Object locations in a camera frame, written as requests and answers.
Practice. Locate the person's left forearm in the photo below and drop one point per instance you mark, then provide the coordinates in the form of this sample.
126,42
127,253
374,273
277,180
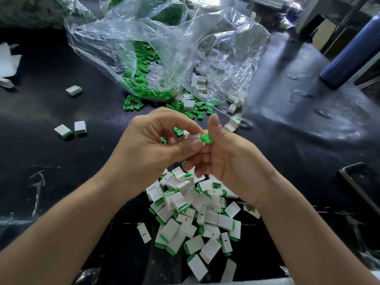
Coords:
56,240

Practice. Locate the heap of white caps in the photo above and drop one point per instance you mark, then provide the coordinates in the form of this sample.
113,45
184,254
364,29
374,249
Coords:
199,89

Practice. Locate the blue cylinder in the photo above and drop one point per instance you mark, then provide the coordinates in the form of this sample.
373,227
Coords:
354,53

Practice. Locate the clear plastic bag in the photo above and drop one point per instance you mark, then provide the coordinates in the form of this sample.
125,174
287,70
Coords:
233,41

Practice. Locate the person's left hand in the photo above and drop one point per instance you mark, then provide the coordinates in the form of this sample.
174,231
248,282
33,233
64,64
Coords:
148,154

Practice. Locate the white paper sheet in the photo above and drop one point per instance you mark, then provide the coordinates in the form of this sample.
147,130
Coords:
8,63

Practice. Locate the person's right forearm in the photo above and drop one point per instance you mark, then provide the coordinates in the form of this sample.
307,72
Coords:
314,240

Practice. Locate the empty white shell right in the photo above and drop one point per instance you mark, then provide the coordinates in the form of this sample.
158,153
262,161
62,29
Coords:
251,210

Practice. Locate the grey machine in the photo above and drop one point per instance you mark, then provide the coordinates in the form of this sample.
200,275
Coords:
272,7

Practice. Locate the white metal frame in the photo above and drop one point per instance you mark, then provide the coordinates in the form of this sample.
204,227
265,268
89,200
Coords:
309,13

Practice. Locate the plastic bag full of green pieces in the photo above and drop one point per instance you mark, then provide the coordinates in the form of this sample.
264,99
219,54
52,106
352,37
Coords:
171,10

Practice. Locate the white plastic part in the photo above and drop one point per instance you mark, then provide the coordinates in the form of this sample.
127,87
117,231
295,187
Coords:
193,136

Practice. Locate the large bag of assembled pieces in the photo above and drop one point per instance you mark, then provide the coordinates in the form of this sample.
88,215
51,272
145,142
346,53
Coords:
41,10

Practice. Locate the pile of green clips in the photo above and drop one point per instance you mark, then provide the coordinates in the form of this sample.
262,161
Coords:
145,77

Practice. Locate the assembled white-green part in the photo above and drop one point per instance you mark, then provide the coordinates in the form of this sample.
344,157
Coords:
80,127
144,232
73,90
63,131
6,83

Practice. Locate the pile of assembled white-green pieces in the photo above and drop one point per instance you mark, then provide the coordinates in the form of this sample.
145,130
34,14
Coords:
193,219

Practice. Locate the green plastic part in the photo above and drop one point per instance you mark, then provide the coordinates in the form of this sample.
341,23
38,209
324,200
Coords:
206,138

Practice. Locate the person's right hand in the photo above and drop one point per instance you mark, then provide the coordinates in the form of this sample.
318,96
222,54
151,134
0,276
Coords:
234,163

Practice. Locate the brown cardboard box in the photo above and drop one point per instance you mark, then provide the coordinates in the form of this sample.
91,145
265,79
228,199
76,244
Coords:
325,33

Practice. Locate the black smartphone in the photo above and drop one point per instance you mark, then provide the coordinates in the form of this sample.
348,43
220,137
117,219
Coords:
363,188

